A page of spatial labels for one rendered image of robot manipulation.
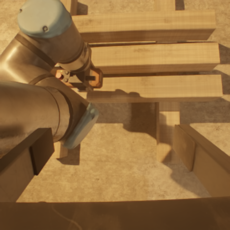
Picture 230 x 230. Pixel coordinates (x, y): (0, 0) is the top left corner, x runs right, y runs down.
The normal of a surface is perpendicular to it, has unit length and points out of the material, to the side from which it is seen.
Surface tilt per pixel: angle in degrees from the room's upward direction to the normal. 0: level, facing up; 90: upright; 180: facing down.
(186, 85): 0
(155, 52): 0
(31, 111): 81
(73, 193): 0
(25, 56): 29
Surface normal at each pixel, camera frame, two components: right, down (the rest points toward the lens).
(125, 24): -0.11, -0.12
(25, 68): 0.25, -0.57
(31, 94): 0.77, -0.59
